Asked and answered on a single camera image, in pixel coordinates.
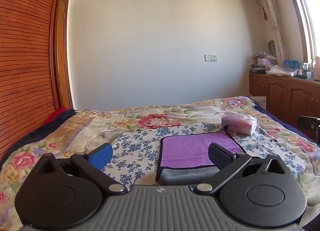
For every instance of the dark blue blanket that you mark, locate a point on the dark blue blanket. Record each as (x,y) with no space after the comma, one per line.
(42,131)

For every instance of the white cardboard box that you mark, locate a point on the white cardboard box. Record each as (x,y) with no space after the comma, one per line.
(260,101)

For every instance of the white wall socket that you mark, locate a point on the white wall socket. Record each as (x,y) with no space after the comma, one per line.
(211,57)

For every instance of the wooden slatted wardrobe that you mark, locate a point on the wooden slatted wardrobe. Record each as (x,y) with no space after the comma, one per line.
(23,58)

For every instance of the pink jug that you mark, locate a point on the pink jug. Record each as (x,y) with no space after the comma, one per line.
(316,69)

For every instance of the clear plastic bag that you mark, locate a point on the clear plastic bag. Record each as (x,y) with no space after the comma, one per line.
(278,70)

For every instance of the pink tissue box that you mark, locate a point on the pink tissue box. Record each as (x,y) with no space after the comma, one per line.
(237,124)

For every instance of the window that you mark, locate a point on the window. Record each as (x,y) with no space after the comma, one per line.
(307,13)

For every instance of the blue floral bed sheet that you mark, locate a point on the blue floral bed sheet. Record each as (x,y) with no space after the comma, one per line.
(136,146)

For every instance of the pink floral quilt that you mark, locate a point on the pink floral quilt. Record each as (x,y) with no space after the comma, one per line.
(150,118)

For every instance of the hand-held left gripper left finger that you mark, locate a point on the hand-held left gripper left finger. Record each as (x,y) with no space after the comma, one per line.
(101,156)

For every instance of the wooden door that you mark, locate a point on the wooden door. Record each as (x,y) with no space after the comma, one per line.
(62,53)

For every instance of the purple and grey towel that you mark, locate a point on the purple and grey towel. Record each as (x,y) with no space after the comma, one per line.
(186,151)

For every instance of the wooden cabinet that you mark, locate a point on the wooden cabinet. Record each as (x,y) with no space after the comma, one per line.
(282,91)

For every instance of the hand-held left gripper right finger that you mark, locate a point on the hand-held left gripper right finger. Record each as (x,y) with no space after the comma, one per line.
(217,156)

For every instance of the cream patterned curtain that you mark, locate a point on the cream patterned curtain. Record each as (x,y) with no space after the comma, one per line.
(271,13)

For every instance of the blue box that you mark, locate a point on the blue box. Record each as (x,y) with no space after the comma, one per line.
(291,64)

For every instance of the red cloth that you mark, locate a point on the red cloth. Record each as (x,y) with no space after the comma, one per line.
(56,114)

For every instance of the stack of dark books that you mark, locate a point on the stack of dark books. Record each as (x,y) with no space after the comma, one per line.
(257,69)

